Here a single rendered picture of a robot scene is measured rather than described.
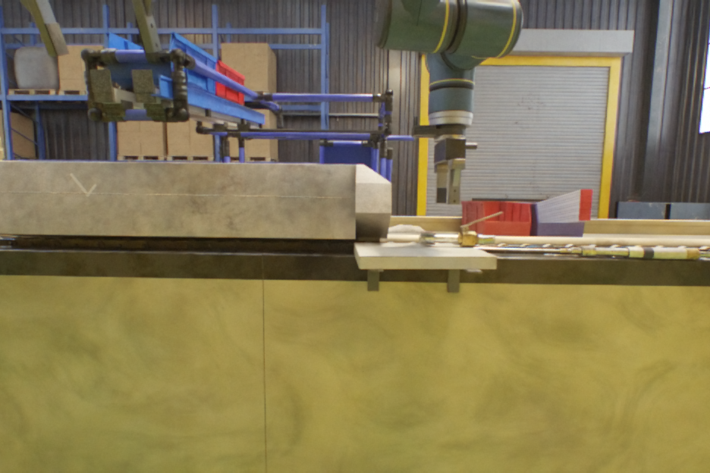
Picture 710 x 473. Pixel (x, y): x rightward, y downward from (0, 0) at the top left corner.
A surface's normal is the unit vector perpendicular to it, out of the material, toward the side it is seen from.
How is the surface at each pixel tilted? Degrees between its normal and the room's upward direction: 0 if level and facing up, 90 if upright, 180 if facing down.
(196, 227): 80
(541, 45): 90
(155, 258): 90
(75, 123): 90
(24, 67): 94
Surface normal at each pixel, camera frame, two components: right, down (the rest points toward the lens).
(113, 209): -0.01, -0.06
